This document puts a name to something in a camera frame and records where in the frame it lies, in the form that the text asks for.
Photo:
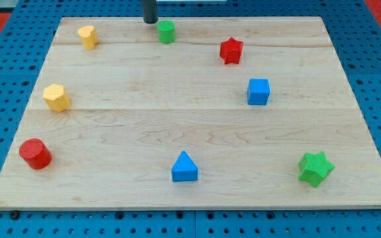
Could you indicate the yellow hexagon block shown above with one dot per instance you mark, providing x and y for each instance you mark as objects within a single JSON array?
[{"x": 56, "y": 97}]

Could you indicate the blue triangle block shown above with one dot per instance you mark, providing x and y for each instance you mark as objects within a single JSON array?
[{"x": 184, "y": 169}]

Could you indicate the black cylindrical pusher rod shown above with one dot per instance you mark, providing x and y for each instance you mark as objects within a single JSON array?
[{"x": 149, "y": 9}]

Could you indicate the wooden board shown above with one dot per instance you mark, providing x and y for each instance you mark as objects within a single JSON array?
[{"x": 136, "y": 104}]

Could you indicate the red cylinder block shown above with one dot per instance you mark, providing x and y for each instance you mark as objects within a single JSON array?
[{"x": 35, "y": 153}]

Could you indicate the green star block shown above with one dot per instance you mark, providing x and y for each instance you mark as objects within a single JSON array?
[{"x": 315, "y": 168}]

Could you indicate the blue cube block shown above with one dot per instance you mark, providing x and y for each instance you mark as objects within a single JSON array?
[{"x": 258, "y": 92}]

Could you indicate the yellow heart block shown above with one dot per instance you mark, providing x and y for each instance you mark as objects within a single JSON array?
[{"x": 88, "y": 36}]

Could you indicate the green cylinder block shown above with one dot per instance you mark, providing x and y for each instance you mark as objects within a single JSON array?
[{"x": 166, "y": 31}]

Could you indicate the red star block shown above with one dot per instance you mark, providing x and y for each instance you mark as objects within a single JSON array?
[{"x": 231, "y": 51}]

